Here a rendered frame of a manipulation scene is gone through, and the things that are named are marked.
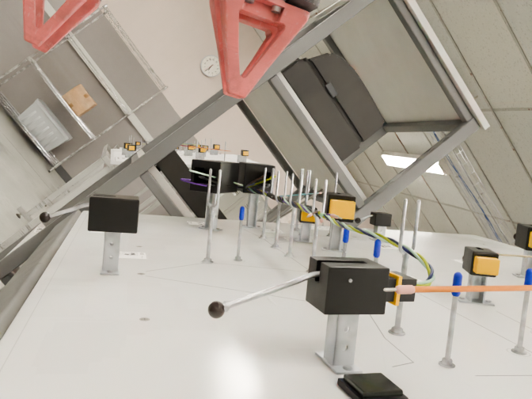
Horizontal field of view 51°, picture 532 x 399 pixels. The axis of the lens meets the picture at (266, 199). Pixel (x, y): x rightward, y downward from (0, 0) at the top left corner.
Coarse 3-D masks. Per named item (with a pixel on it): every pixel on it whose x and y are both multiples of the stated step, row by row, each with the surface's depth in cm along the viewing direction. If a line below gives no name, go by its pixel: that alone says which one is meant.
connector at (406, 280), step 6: (390, 276) 49; (402, 276) 49; (408, 276) 50; (390, 282) 48; (402, 282) 48; (408, 282) 49; (414, 282) 49; (390, 294) 48; (402, 294) 49; (408, 294) 49; (414, 294) 49; (390, 300) 48; (402, 300) 49; (408, 300) 49
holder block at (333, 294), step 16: (320, 256) 49; (320, 272) 47; (336, 272) 45; (352, 272) 46; (368, 272) 46; (384, 272) 47; (320, 288) 47; (336, 288) 46; (352, 288) 46; (368, 288) 46; (320, 304) 46; (336, 304) 46; (352, 304) 46; (368, 304) 47; (384, 304) 47
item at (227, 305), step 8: (312, 272) 47; (296, 280) 46; (304, 280) 47; (272, 288) 46; (280, 288) 46; (248, 296) 45; (256, 296) 46; (224, 304) 45; (232, 304) 45; (240, 304) 45
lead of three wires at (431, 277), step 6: (402, 246) 59; (408, 246) 58; (408, 252) 58; (414, 252) 57; (420, 258) 56; (426, 264) 55; (432, 270) 54; (432, 276) 53; (420, 282) 51; (426, 282) 51
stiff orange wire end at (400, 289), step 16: (384, 288) 34; (400, 288) 34; (416, 288) 34; (432, 288) 35; (448, 288) 35; (464, 288) 36; (480, 288) 36; (496, 288) 37; (512, 288) 37; (528, 288) 38
